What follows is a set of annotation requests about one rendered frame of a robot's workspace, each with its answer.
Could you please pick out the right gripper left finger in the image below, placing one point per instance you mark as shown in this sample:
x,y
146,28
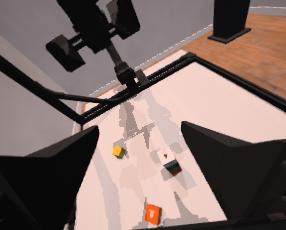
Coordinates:
x,y
44,184

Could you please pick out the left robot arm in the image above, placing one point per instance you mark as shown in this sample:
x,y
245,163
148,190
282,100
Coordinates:
x,y
80,10

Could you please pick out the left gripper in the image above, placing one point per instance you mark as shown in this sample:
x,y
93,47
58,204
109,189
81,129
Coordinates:
x,y
124,20

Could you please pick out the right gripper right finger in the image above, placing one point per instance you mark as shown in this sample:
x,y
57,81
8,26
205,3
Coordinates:
x,y
237,171

